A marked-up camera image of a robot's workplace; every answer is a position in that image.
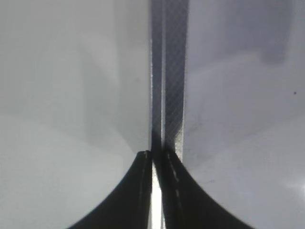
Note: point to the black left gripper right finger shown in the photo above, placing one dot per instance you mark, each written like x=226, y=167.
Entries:
x=185, y=204

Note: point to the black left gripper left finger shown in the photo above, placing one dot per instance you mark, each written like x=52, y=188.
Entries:
x=128, y=205

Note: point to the white board with aluminium frame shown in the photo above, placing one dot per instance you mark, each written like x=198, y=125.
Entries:
x=228, y=96

